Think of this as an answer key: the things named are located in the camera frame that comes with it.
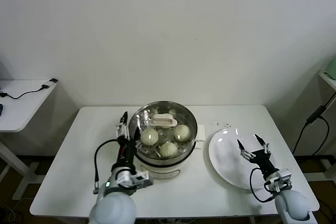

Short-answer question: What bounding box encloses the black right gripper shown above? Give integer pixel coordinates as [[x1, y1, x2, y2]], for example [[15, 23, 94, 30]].
[[237, 134, 280, 180]]

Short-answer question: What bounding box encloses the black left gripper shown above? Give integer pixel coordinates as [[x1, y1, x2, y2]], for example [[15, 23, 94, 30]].
[[116, 111, 144, 167]]

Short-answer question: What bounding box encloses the white steamed baozi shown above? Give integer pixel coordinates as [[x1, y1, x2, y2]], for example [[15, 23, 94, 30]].
[[159, 141, 179, 158], [140, 127, 160, 146], [173, 125, 191, 142]]

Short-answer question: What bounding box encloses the glass lid with white handle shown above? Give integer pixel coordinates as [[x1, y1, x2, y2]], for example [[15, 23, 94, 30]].
[[128, 100, 199, 159]]

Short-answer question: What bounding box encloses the stainless steel steamer basket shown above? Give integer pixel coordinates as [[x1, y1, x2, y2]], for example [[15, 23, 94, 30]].
[[128, 100, 207, 166]]

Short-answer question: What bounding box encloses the white round plate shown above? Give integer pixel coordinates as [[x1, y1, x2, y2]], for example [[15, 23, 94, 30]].
[[208, 129, 277, 190]]

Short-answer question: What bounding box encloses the white electric cooking pot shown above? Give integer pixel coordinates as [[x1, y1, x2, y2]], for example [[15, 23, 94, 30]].
[[133, 141, 203, 180]]

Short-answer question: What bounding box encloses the white side table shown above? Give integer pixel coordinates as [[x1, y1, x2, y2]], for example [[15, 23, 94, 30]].
[[0, 78, 60, 200]]

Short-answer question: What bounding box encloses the pale green container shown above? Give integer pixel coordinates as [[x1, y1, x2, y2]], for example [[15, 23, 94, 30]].
[[324, 55, 336, 80]]

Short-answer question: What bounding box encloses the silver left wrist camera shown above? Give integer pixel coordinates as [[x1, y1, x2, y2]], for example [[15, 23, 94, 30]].
[[130, 170, 154, 188]]

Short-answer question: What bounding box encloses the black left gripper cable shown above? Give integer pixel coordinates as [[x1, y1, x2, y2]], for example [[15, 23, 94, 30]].
[[93, 140, 121, 195]]

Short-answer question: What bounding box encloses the black cable with adapter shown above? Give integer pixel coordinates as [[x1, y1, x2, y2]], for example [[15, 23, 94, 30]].
[[0, 78, 59, 100]]

